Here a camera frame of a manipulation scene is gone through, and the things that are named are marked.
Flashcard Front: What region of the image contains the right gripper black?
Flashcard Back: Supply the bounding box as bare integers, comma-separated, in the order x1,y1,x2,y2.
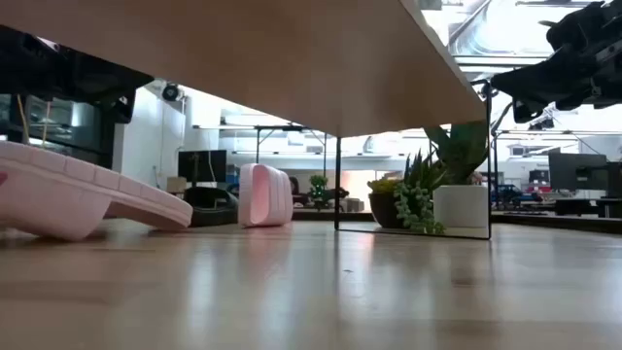
490,33,622,123

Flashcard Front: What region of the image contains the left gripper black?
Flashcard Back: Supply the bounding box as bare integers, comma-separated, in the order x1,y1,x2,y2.
0,27,155,123

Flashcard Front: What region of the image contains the pink rubber slide sandal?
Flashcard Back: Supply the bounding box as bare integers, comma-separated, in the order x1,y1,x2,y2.
0,139,194,243
237,162,294,228

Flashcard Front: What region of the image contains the black rubber slide sandal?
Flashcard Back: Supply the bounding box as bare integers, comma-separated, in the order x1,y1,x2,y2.
183,186,239,228

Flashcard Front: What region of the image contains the long ceiling light bar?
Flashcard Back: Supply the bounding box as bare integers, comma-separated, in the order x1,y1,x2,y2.
454,54,550,68

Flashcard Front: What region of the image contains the black framed window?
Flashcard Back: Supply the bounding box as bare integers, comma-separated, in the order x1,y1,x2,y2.
0,91,118,169

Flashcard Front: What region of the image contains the large black monitor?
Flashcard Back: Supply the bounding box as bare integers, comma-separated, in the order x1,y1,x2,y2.
548,153,608,192

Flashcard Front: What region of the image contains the hanging ceiling light fixture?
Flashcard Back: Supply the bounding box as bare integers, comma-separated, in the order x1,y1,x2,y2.
515,0,592,8

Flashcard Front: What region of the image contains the distant blue equipment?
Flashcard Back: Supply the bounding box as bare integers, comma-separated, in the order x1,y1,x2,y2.
490,183,544,205

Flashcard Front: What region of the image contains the small cardboard box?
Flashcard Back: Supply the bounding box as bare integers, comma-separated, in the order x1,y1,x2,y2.
166,175,189,194

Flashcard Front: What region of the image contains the black monitor on stand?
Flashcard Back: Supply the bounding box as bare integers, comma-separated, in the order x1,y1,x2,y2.
177,149,228,189

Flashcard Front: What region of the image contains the distant black desk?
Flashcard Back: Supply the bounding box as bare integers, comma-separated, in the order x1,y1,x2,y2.
555,196,622,219

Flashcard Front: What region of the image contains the snake plant in white pot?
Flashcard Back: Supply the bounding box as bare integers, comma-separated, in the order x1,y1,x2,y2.
424,101,514,229

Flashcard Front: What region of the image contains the succulent plant in dark pot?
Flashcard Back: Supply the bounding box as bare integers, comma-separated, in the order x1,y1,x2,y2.
366,149,448,236

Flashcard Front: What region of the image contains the distant green plant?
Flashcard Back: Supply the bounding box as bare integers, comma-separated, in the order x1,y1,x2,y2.
309,174,329,208

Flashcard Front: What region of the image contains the black device on distant frame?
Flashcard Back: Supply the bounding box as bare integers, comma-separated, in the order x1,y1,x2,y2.
527,116,555,132

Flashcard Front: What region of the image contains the round black wall camera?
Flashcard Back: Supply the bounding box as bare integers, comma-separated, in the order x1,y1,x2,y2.
160,82,183,103

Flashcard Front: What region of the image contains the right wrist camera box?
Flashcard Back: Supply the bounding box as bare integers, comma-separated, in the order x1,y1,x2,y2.
537,2,608,53

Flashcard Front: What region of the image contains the yellow cable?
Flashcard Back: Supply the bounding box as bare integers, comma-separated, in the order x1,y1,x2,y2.
17,94,26,143
41,100,52,148

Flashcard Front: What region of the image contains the distant black metal frame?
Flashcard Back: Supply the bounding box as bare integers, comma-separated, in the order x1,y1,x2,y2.
252,124,328,166

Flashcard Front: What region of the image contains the wooden shelf with wire legs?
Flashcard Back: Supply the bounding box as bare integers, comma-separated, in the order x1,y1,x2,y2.
0,0,493,240

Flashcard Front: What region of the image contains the black aluminium table frame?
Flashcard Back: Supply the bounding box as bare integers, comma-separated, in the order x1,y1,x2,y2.
191,207,622,235

